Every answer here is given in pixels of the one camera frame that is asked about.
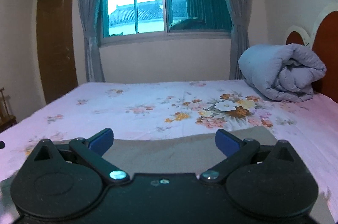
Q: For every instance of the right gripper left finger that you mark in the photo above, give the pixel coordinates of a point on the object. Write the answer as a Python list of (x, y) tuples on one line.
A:
[(89, 152)]

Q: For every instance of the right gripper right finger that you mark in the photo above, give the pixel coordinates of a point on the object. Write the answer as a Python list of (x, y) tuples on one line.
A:
[(238, 154)]

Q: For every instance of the pink floral bed sheet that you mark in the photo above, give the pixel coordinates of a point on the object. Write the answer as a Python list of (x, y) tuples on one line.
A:
[(179, 110)]

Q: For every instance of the wooden chair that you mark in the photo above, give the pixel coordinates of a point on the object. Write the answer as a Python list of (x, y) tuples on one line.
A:
[(7, 119)]

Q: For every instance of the rolled grey quilt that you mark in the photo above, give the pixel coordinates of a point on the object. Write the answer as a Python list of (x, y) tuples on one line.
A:
[(282, 72)]

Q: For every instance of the red and white headboard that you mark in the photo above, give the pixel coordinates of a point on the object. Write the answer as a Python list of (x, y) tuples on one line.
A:
[(323, 41)]

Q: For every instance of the brown wooden door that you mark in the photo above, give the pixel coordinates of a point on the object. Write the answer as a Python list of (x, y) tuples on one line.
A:
[(55, 49)]

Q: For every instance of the left grey curtain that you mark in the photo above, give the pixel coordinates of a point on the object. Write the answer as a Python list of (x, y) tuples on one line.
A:
[(89, 11)]

